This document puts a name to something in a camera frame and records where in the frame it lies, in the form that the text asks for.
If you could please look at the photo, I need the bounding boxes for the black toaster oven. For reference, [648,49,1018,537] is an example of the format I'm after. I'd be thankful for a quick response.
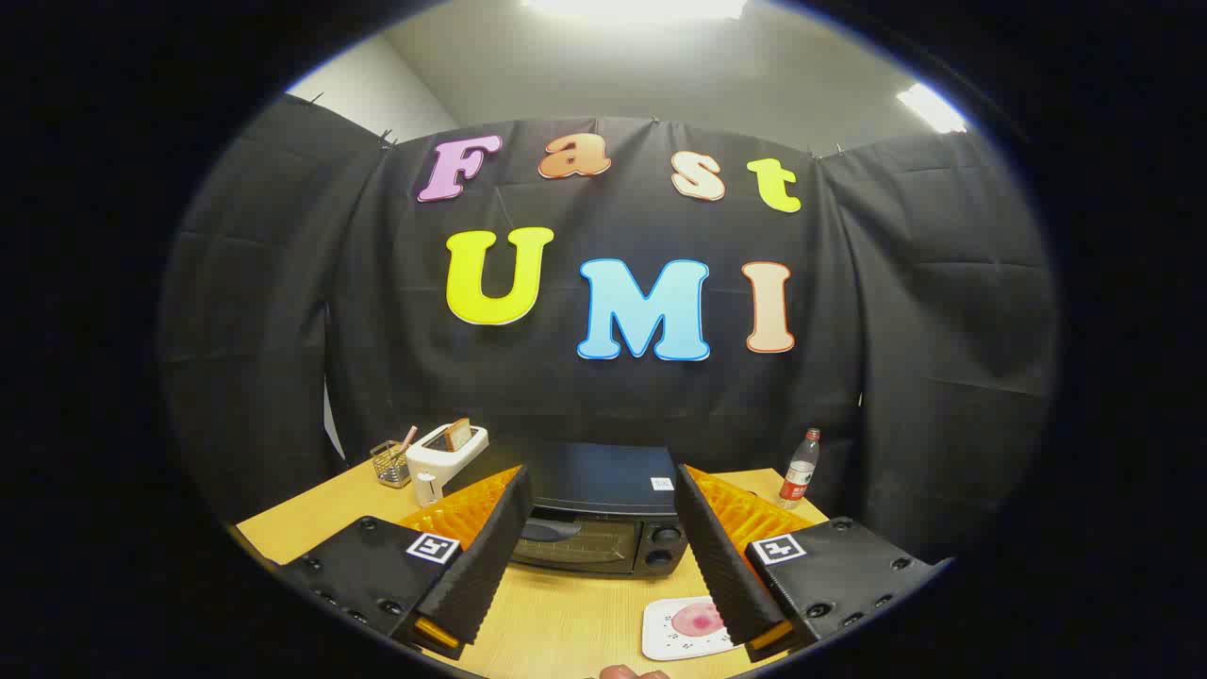
[469,439,703,578]

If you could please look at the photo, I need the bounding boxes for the clear bottle red label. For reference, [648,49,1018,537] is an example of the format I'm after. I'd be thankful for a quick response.
[779,427,821,510]

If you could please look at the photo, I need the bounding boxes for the white bread toaster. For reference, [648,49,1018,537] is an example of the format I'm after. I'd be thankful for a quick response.
[405,424,489,508]

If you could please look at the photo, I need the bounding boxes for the white square food tray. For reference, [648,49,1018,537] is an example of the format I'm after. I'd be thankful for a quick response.
[641,596,736,662]

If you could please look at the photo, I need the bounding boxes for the black backdrop cloth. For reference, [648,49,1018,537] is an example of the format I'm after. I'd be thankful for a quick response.
[158,92,1059,567]

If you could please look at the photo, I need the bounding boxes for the wire mesh holder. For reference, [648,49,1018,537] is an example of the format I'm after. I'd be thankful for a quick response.
[370,439,413,489]

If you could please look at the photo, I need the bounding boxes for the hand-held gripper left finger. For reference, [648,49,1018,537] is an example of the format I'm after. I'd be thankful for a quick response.
[283,464,535,661]

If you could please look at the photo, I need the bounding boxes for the ceiling light panel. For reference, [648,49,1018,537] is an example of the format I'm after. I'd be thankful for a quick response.
[896,83,969,134]

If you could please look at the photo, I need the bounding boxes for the pink ham slice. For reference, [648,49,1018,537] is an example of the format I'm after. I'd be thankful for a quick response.
[671,604,725,638]

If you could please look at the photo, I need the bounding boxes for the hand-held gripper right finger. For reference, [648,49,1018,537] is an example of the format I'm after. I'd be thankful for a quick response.
[673,464,953,661]

